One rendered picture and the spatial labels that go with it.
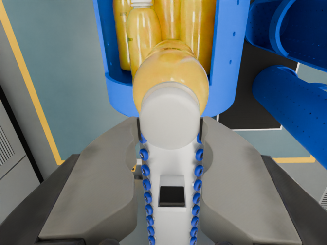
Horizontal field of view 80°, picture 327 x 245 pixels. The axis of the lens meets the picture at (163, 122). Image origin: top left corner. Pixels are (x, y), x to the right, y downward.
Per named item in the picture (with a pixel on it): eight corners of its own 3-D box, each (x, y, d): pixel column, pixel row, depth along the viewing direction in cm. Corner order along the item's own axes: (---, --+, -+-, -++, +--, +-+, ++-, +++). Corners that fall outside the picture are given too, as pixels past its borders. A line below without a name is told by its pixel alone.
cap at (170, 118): (195, 140, 14) (198, 155, 13) (141, 137, 14) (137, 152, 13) (202, 88, 12) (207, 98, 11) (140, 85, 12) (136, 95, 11)
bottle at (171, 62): (192, 86, 31) (214, 161, 15) (148, 84, 31) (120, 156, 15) (197, 38, 28) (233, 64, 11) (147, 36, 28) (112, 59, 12)
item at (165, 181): (160, 179, 82) (157, 211, 68) (159, 171, 80) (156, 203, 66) (184, 179, 81) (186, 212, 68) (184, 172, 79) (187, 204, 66)
